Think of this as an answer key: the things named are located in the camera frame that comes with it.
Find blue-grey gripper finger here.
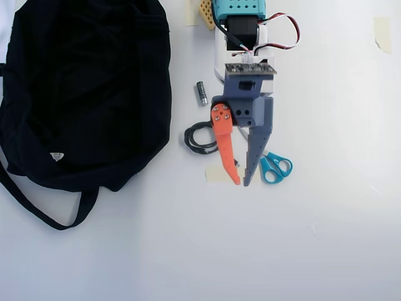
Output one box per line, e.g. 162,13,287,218
243,125,274,187

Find blue-grey gripper body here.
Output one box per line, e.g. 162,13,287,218
210,71,277,129

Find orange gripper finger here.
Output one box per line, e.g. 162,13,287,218
209,102,242,187

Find black braided usb cable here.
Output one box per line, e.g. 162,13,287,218
184,120,241,168

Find yellow perforated robot base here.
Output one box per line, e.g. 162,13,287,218
199,0,217,31

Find black fabric bag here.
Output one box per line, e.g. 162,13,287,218
0,0,173,231

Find black silver battery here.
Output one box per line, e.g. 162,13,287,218
195,81,209,107

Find long beige masking tape strip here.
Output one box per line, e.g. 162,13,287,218
204,166,263,185

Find blue handled scissors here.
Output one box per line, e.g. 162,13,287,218
237,125,294,184

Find camera circuit board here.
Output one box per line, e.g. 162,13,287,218
224,61,278,77

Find red white black servo wire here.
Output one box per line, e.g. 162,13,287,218
253,11,302,53

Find black camera cable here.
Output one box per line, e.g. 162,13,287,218
214,21,249,51

